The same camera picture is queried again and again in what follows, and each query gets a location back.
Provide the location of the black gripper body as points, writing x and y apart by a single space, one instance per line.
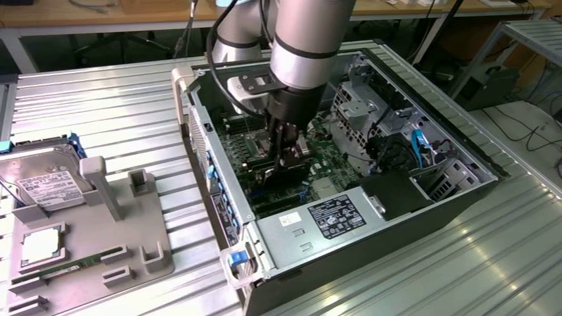
294 105

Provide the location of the green GPU with black fan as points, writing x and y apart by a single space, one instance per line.
294 176

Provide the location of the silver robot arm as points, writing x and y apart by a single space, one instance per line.
307 33

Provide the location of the CPU socket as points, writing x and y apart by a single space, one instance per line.
261 145

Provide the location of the thin metal locking lever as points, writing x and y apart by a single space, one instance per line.
249 126

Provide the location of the black RAM slot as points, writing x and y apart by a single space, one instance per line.
242 127
237 120
243 130
239 123

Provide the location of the green motherboard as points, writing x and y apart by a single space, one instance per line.
334 164

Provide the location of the silver chipset heat sink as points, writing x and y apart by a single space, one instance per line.
328 188

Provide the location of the silver drive cage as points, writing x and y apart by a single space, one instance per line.
356 112

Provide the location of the blue SATA port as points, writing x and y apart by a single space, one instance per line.
302 195

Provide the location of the black expansion slot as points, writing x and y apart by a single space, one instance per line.
281 208
278 199

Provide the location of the blue card retention clips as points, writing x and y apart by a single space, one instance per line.
213 172

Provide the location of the black case sticker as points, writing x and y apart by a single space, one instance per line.
222 217

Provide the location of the black plastic shroud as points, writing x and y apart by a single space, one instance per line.
386 194

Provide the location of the silver power supply with label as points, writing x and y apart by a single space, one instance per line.
298 237

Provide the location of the blue case latch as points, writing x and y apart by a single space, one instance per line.
238 257

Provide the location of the black and silver PC case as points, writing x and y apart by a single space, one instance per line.
396 250

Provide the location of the silver disk bay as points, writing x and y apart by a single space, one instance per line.
461 177

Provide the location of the black slanted pole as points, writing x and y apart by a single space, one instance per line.
440 33

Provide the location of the cardboard box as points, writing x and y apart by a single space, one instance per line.
167 5

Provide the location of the black tripod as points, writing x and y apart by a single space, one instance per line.
125 37

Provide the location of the blue disk caddy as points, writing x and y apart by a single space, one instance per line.
77 145

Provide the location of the black box under table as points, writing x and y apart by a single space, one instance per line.
492 85

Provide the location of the grey parts rack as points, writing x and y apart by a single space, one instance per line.
87 230

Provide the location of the silver hard disk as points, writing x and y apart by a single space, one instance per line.
45 184

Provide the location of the metal slat table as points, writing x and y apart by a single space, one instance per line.
536 33

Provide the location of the green RAM stick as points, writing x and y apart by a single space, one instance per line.
66 268

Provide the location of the CPU chip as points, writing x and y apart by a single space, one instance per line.
42 245

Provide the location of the wooden desk with white frame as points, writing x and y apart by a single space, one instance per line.
131 18

